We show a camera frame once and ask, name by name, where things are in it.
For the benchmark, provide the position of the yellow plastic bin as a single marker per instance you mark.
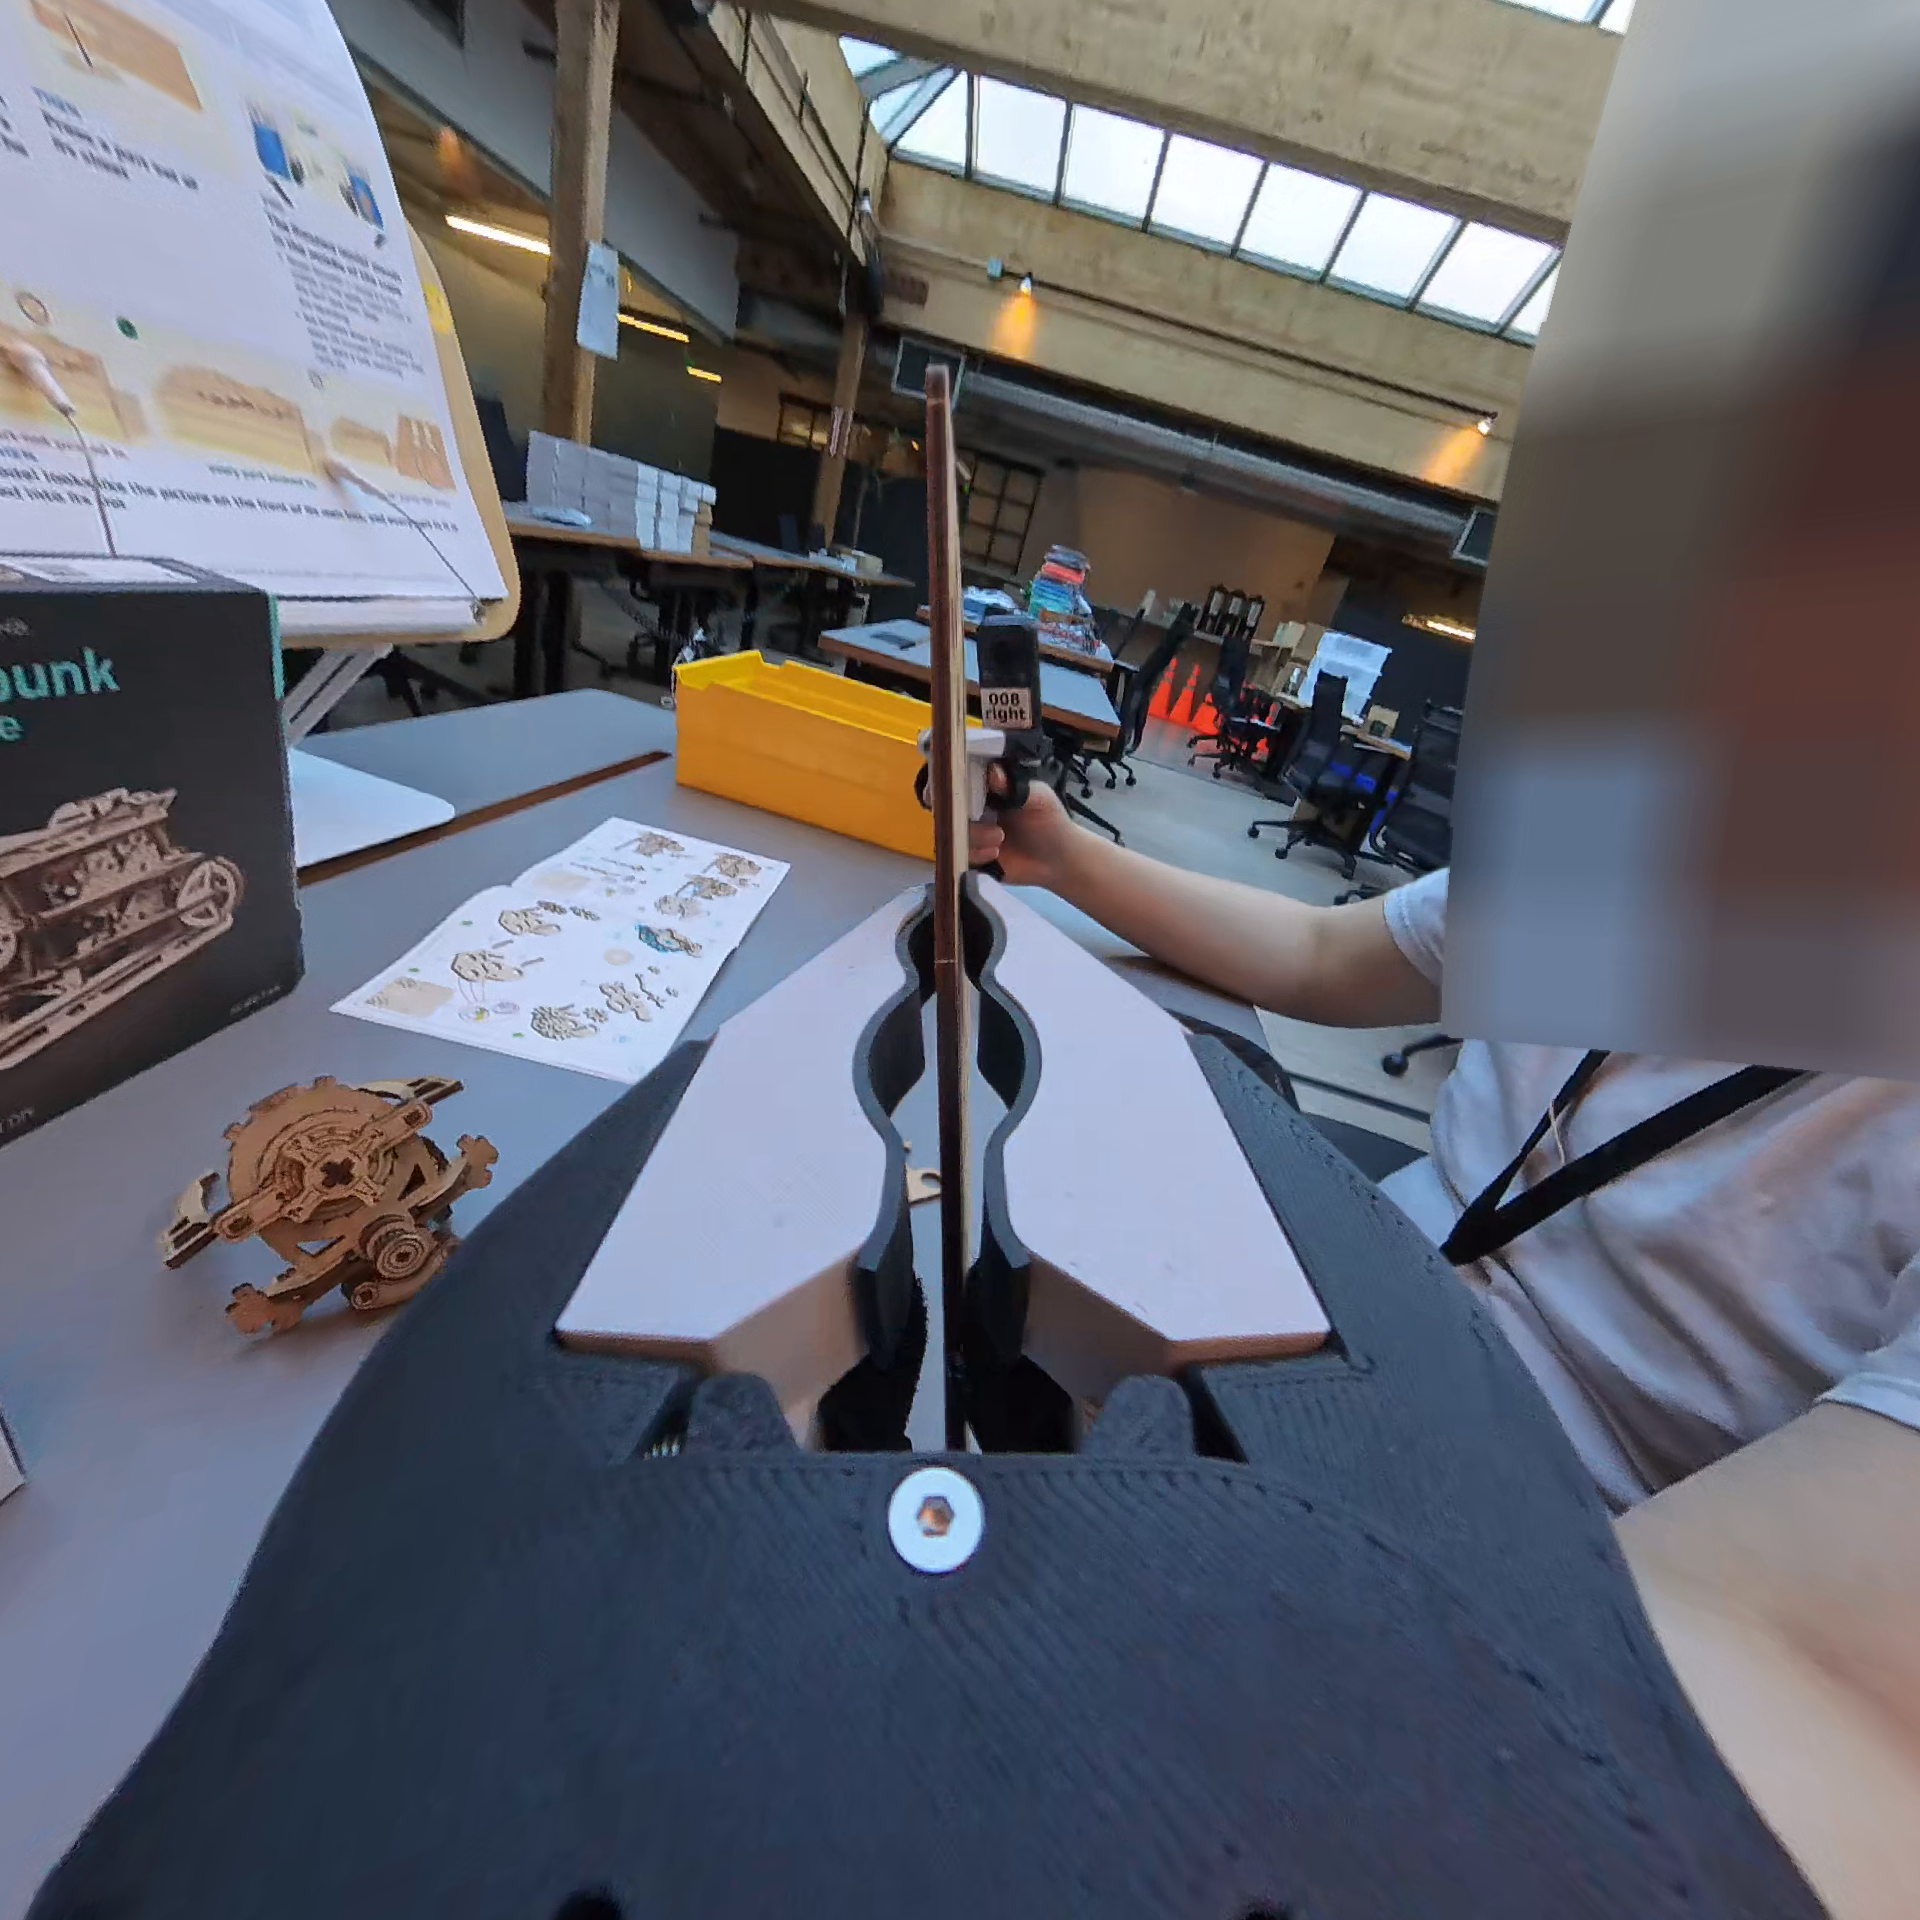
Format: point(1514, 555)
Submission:
point(796, 749)

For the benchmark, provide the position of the person's right hand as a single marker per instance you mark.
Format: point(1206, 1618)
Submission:
point(1036, 839)

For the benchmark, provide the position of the black office chair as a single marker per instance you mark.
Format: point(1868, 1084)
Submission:
point(1335, 779)
point(1238, 704)

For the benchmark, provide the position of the wooden mechanical model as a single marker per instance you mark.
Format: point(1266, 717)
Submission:
point(330, 1201)

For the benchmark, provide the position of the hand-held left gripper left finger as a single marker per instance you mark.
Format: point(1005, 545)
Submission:
point(735, 1185)

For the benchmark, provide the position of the person's left forearm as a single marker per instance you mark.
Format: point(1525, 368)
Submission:
point(1786, 1651)

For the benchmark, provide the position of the orange traffic cones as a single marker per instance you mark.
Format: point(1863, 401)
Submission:
point(1186, 697)

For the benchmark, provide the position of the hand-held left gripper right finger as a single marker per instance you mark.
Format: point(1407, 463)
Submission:
point(1155, 1185)

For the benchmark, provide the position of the grey background desk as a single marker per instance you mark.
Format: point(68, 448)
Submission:
point(1080, 690)

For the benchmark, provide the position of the black kit box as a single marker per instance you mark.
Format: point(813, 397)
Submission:
point(136, 839)

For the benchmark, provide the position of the stack of white boxes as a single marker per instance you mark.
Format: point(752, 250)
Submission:
point(615, 488)

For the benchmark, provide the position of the person's right forearm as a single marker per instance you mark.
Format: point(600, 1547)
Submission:
point(1244, 937)

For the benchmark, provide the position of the white instruction booklet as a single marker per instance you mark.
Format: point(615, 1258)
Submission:
point(587, 944)

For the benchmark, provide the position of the grey desk with brown edge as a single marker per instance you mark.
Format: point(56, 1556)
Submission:
point(495, 749)

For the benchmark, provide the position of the colourful stacked bins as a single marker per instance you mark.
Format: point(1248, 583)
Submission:
point(1062, 585)

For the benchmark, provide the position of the white instruction sheet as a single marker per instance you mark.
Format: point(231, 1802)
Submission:
point(196, 299)

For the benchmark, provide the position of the wooden parts sheet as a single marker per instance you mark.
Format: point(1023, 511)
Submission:
point(946, 749)

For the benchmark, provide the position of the person's grey shirt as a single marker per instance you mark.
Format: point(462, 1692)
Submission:
point(1680, 1276)

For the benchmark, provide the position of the paper notice on pillar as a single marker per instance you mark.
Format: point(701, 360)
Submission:
point(597, 299)

